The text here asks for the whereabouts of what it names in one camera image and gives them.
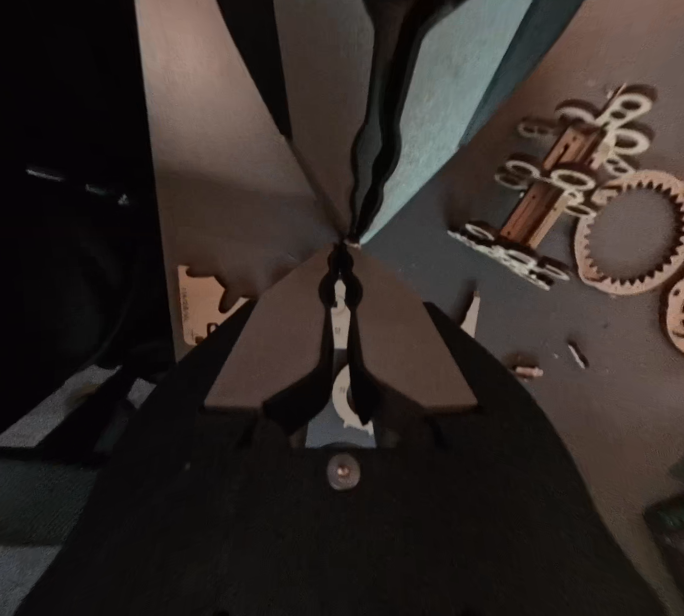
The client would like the black chair base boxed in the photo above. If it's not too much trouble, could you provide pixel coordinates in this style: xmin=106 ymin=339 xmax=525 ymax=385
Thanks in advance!
xmin=0 ymin=354 xmax=178 ymax=468

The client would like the dark green object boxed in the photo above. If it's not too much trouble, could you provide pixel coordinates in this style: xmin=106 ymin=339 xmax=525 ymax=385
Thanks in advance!
xmin=643 ymin=497 xmax=684 ymax=570

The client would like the assembled wooden gear model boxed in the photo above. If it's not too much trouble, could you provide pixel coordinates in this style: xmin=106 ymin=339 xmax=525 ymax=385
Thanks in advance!
xmin=447 ymin=84 xmax=656 ymax=291

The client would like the wooden ring gear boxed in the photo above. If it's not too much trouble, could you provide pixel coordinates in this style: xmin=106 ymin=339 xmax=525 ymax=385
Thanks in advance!
xmin=573 ymin=169 xmax=684 ymax=297

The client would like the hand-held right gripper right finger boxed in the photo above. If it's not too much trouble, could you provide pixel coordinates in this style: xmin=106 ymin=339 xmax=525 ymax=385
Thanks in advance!
xmin=343 ymin=244 xmax=479 ymax=427

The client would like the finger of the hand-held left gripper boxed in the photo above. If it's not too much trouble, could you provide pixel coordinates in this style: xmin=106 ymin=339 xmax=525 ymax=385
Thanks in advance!
xmin=269 ymin=0 xmax=387 ymax=242
xmin=352 ymin=0 xmax=536 ymax=247

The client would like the small wooden peg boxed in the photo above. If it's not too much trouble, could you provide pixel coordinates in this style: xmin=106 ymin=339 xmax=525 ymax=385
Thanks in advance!
xmin=509 ymin=354 xmax=544 ymax=380

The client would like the round wooden frame part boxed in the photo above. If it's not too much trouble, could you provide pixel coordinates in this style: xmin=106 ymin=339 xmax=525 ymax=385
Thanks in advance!
xmin=665 ymin=276 xmax=684 ymax=356

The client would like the flat wooden panel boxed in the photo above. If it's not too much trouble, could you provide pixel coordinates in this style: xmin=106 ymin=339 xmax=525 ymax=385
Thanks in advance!
xmin=178 ymin=264 xmax=253 ymax=348

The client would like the narrow wooden offcut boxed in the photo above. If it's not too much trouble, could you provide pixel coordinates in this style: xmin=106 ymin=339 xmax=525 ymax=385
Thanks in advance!
xmin=458 ymin=291 xmax=482 ymax=340

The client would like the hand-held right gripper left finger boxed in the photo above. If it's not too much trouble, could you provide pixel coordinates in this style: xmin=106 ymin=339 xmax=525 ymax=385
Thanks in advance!
xmin=203 ymin=245 xmax=344 ymax=436

